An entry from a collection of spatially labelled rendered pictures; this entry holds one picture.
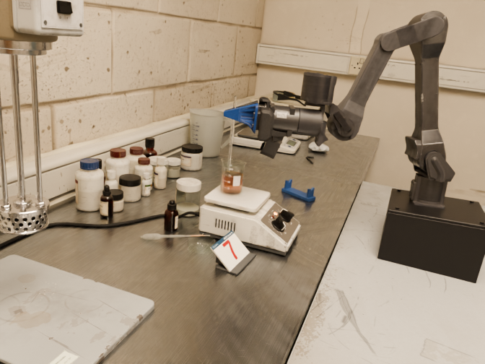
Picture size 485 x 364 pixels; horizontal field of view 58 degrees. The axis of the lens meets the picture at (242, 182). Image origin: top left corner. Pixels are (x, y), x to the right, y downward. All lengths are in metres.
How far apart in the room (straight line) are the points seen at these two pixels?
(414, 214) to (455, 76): 1.33
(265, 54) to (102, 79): 1.23
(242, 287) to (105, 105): 0.69
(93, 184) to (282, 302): 0.51
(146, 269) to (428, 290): 0.53
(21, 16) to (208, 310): 0.48
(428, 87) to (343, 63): 1.27
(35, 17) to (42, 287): 0.43
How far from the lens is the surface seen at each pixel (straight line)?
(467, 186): 2.36
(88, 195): 1.06
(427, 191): 1.02
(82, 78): 1.20
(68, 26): 0.58
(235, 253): 0.87
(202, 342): 0.68
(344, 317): 0.78
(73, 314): 0.72
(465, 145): 2.31
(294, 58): 2.28
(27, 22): 0.56
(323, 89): 0.92
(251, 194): 0.98
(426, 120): 0.99
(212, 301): 0.76
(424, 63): 0.98
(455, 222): 0.96
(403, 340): 0.77
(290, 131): 0.92
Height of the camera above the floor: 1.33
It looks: 19 degrees down
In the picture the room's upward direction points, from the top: 6 degrees clockwise
